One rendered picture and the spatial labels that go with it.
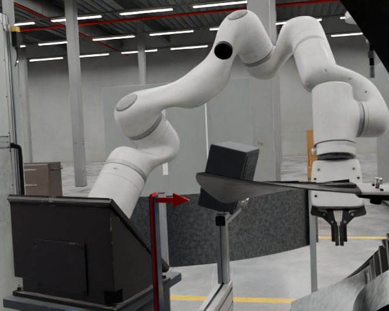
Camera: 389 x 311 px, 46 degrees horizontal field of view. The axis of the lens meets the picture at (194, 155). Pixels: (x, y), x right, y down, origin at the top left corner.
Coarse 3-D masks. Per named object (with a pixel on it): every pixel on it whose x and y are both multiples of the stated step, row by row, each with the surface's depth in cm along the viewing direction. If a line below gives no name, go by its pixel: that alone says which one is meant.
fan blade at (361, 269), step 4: (376, 252) 72; (372, 256) 73; (368, 260) 74; (372, 260) 71; (364, 264) 73; (368, 264) 71; (360, 268) 73; (364, 268) 72; (356, 272) 73; (360, 272) 79; (368, 272) 83; (348, 276) 74
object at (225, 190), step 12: (204, 180) 65; (216, 180) 64; (228, 180) 61; (240, 180) 60; (336, 180) 70; (348, 180) 68; (216, 192) 74; (228, 192) 75; (240, 192) 75; (252, 192) 75; (264, 192) 76; (276, 192) 77; (336, 192) 61; (348, 192) 61; (360, 192) 61
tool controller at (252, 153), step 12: (216, 144) 132; (228, 144) 140; (240, 144) 150; (216, 156) 132; (228, 156) 131; (240, 156) 130; (252, 156) 139; (216, 168) 132; (228, 168) 131; (240, 168) 130; (252, 168) 144; (252, 180) 152; (204, 192) 133; (204, 204) 134; (216, 204) 133; (228, 204) 131; (240, 204) 134
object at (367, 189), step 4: (356, 184) 70; (360, 184) 70; (364, 184) 69; (368, 184) 69; (384, 184) 69; (388, 184) 69; (360, 188) 65; (364, 188) 65; (368, 188) 65; (372, 188) 65; (376, 188) 65; (384, 188) 65; (388, 188) 65; (364, 192) 62; (368, 192) 61; (372, 192) 61; (376, 192) 61; (380, 192) 61; (384, 192) 61; (388, 192) 61
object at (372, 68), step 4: (372, 48) 65; (368, 52) 65; (372, 52) 65; (368, 56) 65; (372, 56) 65; (372, 60) 65; (372, 64) 65; (372, 68) 65; (372, 72) 65; (372, 76) 65
